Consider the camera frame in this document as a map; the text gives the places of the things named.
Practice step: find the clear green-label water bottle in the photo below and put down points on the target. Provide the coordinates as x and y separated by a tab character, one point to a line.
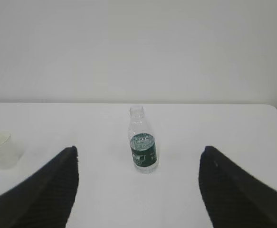
142	141

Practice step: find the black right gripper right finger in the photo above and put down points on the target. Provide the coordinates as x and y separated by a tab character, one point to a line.
233	198

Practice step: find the white paper cup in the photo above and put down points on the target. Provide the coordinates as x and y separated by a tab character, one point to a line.
10	151

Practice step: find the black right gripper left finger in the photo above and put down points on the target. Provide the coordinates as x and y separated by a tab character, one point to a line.
45	199

